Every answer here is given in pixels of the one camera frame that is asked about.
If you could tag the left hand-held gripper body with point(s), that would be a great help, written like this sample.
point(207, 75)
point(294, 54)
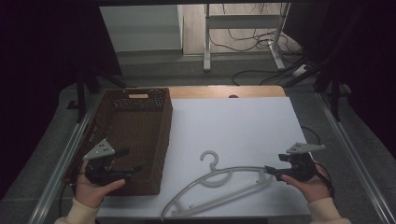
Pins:
point(100, 168)

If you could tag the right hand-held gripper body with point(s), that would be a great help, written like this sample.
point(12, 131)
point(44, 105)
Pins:
point(300, 165)

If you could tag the brown woven basket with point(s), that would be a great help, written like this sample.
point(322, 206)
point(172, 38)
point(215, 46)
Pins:
point(137, 137)

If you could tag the white plastic clothes hanger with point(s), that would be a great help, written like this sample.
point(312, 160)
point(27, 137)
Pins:
point(218, 180)

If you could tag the person's left hand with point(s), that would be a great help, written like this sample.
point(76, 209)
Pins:
point(93, 188)

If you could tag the person's right hand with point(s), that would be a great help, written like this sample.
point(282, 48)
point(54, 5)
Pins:
point(311, 186)

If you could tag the white sheet table cover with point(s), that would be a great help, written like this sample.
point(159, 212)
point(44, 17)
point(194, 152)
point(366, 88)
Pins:
point(236, 130)

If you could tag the black stand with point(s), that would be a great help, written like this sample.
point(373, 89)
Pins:
point(90, 81)
point(333, 90)

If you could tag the white power strip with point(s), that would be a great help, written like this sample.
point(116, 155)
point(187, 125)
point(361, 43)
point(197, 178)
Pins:
point(299, 70)

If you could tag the white cabinet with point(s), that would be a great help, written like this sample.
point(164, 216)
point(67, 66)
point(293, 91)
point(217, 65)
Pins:
point(140, 28)

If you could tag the white metal desk frame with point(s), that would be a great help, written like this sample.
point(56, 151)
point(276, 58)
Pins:
point(239, 21)

